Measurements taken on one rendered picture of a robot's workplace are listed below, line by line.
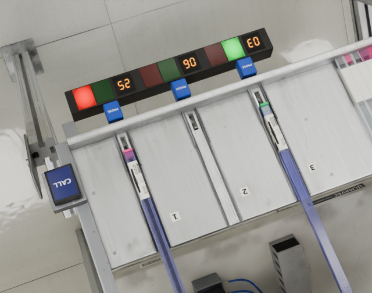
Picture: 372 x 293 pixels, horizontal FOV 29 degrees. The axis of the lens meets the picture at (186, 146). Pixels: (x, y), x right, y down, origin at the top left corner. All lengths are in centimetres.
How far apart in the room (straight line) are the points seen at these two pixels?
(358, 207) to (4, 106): 89
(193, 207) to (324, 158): 21
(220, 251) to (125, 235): 33
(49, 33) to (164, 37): 28
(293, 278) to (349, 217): 16
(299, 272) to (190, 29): 74
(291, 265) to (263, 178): 32
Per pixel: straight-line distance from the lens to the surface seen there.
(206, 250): 134
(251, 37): 119
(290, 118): 113
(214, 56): 117
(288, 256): 135
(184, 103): 110
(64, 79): 182
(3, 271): 200
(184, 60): 116
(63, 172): 104
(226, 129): 111
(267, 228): 136
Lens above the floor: 175
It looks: 65 degrees down
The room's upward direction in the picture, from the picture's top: 143 degrees clockwise
